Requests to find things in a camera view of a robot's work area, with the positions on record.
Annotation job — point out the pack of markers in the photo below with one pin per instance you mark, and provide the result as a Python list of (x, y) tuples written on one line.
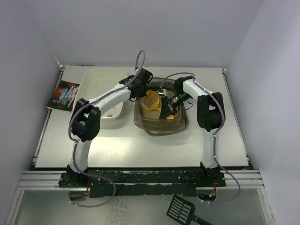
[(67, 95)]

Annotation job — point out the green clump two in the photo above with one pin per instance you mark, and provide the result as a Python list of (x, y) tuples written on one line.
[(147, 102)]

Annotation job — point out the yellow litter scoop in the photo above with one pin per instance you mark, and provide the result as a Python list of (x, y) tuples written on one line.
[(151, 100)]

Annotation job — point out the dark book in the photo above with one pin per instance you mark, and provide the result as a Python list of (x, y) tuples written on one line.
[(53, 102)]

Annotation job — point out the white plastic tub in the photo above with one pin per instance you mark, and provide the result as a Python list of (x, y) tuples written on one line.
[(98, 81)]

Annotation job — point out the black slotted spatula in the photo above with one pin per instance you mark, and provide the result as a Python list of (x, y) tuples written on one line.
[(183, 212)]

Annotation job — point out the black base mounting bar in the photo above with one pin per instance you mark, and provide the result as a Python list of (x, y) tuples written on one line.
[(143, 181)]

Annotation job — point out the brown litter box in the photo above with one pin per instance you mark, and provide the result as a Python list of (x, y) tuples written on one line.
[(149, 120)]

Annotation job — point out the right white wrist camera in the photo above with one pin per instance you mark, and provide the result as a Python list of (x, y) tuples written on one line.
[(163, 93)]

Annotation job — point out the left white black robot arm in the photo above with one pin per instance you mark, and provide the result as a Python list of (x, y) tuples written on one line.
[(84, 125)]

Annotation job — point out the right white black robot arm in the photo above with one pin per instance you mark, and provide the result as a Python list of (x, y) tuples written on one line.
[(210, 115)]

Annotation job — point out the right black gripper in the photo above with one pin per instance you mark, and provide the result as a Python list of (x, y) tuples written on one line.
[(167, 105)]

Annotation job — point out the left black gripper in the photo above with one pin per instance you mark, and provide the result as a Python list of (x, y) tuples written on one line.
[(136, 94)]

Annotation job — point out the aluminium rail frame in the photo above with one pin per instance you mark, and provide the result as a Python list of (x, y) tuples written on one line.
[(49, 179)]

